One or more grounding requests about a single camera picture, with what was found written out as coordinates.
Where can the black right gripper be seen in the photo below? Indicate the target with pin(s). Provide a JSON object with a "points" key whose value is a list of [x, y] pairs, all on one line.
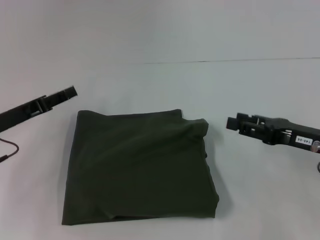
{"points": [[292, 135]]}

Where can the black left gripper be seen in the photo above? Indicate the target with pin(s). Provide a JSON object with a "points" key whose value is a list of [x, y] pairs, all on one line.
{"points": [[17, 115]]}

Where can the dark green FREE t-shirt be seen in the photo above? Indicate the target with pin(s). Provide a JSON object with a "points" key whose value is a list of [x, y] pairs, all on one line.
{"points": [[137, 162]]}

